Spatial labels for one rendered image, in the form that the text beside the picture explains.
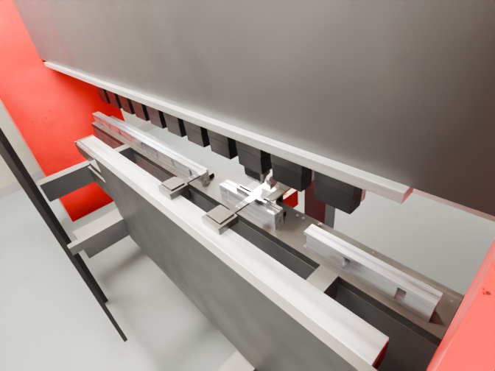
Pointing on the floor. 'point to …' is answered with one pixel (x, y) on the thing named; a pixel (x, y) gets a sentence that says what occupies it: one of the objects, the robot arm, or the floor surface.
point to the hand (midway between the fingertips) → (267, 185)
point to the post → (48, 209)
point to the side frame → (48, 110)
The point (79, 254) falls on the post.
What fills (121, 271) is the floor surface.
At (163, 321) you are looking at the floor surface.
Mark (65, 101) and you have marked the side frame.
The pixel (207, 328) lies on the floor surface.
